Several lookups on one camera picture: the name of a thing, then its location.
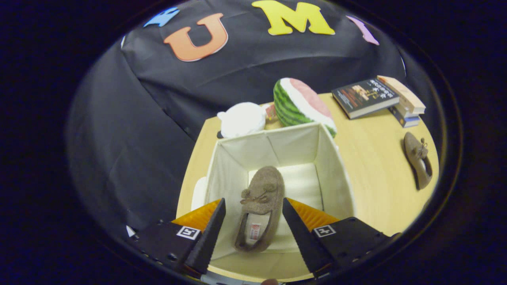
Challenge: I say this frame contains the black backdrop cloth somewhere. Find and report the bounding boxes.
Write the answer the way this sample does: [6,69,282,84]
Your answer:
[65,0,408,238]

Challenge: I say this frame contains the blue cover book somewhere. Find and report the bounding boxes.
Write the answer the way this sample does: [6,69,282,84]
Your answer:
[388,105,421,128]

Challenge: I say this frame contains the black cover book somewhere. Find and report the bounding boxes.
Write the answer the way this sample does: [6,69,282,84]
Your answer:
[331,78,400,120]

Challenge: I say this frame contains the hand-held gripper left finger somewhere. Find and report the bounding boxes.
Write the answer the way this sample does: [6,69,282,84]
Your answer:
[133,198,227,277]

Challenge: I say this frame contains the brown moccasin shoe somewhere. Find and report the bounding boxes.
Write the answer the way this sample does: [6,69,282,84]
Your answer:
[234,166,285,253]
[403,132,433,191]

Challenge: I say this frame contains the tan cover book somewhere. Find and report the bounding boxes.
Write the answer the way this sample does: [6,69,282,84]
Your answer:
[377,75,427,115]

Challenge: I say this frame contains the watermelon slice plush toy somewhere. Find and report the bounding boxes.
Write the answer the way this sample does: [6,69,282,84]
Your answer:
[273,78,337,138]

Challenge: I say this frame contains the white plush toy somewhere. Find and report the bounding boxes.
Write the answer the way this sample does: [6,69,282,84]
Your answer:
[216,102,267,139]

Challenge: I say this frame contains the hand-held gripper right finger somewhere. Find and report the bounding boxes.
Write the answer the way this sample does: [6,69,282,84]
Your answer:
[282,198,391,278]

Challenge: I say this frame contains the grey fabric storage box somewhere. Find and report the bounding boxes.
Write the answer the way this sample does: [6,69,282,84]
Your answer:
[191,122,356,255]

